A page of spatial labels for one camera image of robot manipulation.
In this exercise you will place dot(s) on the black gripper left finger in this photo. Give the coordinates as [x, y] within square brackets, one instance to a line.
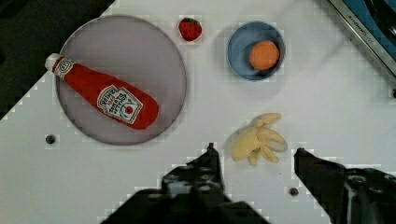
[192, 193]

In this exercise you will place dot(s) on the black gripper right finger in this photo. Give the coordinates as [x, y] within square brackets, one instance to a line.
[348, 195]

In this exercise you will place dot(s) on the red plush ketchup bottle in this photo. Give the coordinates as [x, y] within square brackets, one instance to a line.
[111, 96]

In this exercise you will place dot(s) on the grey round plate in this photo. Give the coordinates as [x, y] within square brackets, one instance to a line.
[134, 51]

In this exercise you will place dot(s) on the orange ball toy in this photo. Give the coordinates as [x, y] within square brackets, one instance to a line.
[264, 55]

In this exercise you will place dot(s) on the blue bowl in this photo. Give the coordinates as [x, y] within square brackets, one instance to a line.
[242, 42]

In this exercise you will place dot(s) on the small red strawberry toy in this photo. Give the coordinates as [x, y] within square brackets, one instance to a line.
[190, 29]

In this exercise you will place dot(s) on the black toaster oven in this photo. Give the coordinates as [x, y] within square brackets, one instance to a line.
[373, 23]

